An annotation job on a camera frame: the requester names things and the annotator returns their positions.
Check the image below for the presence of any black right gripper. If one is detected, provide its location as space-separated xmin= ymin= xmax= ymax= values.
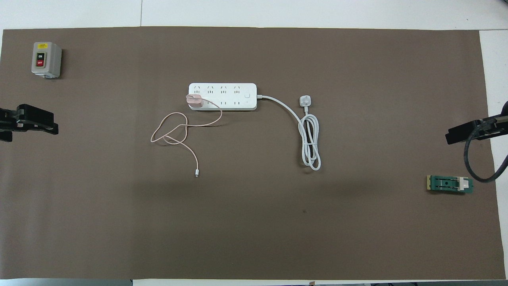
xmin=445 ymin=113 xmax=508 ymax=145

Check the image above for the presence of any white power strip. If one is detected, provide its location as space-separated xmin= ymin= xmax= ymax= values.
xmin=188 ymin=83 xmax=258 ymax=111

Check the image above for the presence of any white power strip cord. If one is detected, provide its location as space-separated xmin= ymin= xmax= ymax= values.
xmin=256 ymin=95 xmax=321 ymax=172

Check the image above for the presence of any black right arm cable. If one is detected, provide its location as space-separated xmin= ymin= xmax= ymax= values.
xmin=464 ymin=101 xmax=508 ymax=183

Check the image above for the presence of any grey on-off switch box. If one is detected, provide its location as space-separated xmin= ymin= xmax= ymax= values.
xmin=31 ymin=42 xmax=62 ymax=79

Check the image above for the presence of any pink charging cable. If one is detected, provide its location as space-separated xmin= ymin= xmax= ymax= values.
xmin=150 ymin=99 xmax=223 ymax=177

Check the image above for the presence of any green knife switch block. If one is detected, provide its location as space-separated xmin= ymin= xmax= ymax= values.
xmin=427 ymin=175 xmax=474 ymax=195

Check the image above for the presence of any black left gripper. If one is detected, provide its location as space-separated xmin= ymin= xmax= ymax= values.
xmin=0 ymin=104 xmax=59 ymax=142

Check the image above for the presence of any brown table mat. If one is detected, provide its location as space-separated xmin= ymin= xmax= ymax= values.
xmin=0 ymin=27 xmax=506 ymax=280

